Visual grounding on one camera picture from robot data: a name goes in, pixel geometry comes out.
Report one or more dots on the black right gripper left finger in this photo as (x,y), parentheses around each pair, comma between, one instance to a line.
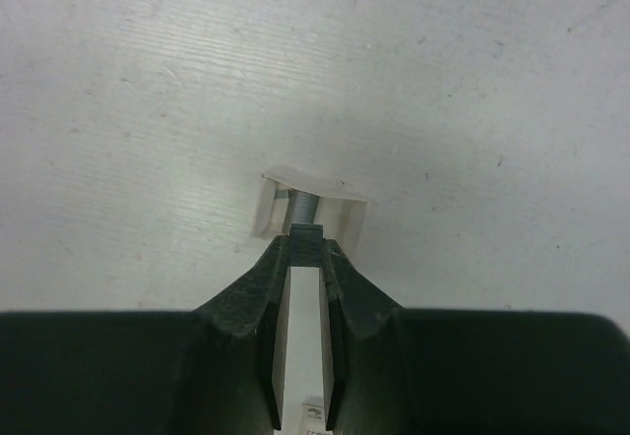
(217,369)

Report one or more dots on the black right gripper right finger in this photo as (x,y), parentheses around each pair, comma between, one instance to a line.
(389,369)

